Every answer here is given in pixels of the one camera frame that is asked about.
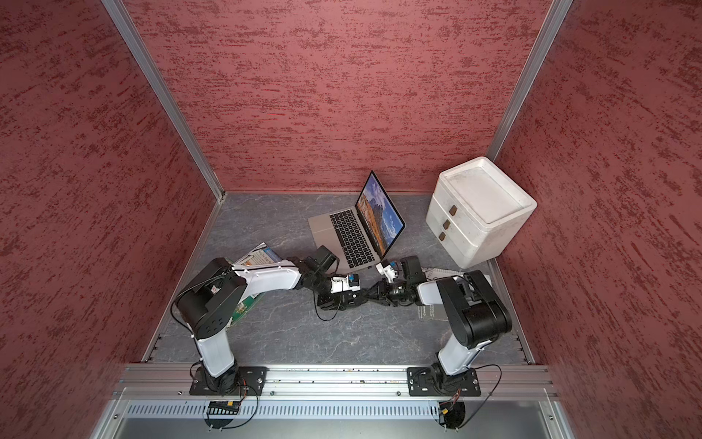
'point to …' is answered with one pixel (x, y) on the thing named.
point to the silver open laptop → (360, 236)
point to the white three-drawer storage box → (475, 209)
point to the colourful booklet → (261, 254)
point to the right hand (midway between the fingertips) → (365, 300)
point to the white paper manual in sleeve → (438, 311)
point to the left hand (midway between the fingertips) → (340, 300)
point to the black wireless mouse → (356, 298)
